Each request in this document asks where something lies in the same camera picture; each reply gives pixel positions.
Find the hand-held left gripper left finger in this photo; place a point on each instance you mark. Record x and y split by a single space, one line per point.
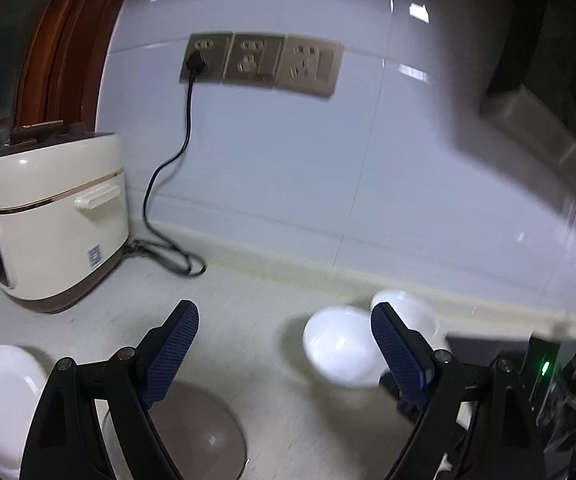
173 355

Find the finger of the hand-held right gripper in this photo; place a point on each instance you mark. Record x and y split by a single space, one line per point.
395 391

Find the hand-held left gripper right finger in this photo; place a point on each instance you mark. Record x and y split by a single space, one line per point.
397 360

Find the small white bowl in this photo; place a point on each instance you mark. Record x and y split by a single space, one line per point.
417 310

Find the plain white bowl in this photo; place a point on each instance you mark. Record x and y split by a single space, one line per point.
338 345

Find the cream rice cooker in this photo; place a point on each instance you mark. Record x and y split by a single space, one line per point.
53 220

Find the grey range hood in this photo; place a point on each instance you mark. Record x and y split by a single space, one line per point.
532 125

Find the beige wall socket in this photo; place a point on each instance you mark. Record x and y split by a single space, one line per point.
310 65
254 57
213 47

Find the brown wooden frame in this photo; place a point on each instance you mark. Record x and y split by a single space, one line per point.
63 50

